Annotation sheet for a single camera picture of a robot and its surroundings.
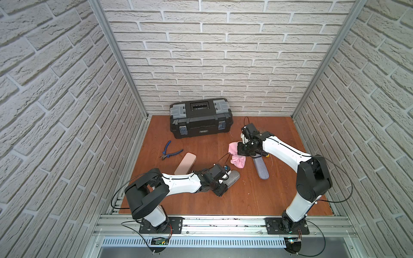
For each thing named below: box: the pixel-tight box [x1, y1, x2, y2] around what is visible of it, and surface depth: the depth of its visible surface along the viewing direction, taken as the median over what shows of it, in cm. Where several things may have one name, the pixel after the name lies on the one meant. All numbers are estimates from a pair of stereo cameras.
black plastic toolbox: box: [169, 97, 234, 139], surface depth 101 cm
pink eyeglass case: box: [174, 152, 197, 176], surface depth 95 cm
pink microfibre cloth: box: [228, 141, 247, 169], surface depth 90 cm
